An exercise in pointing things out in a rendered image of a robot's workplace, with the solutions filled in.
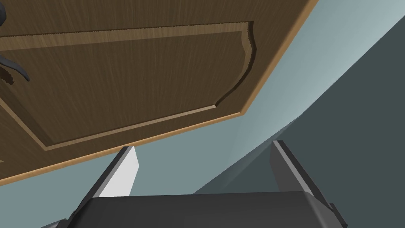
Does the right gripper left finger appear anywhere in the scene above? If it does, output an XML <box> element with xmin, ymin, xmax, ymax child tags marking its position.
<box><xmin>83</xmin><ymin>146</ymin><xmax>140</xmax><ymax>206</ymax></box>

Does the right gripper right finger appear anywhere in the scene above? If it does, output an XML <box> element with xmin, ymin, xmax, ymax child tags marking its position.
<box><xmin>269</xmin><ymin>140</ymin><xmax>333</xmax><ymax>209</ymax></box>

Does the brown wooden door leaf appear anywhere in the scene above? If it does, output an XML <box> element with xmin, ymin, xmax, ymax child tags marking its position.
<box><xmin>0</xmin><ymin>0</ymin><xmax>320</xmax><ymax>187</ymax></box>

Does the dark grey door handle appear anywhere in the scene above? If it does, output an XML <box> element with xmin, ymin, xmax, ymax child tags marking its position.
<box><xmin>0</xmin><ymin>6</ymin><xmax>30</xmax><ymax>82</ymax></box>

